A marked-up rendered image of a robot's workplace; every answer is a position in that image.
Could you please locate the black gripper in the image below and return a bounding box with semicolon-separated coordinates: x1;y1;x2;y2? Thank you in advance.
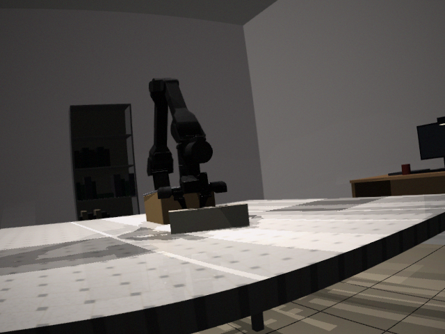
157;164;227;209

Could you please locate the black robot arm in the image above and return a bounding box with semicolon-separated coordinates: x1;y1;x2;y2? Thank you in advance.
147;78;213;194

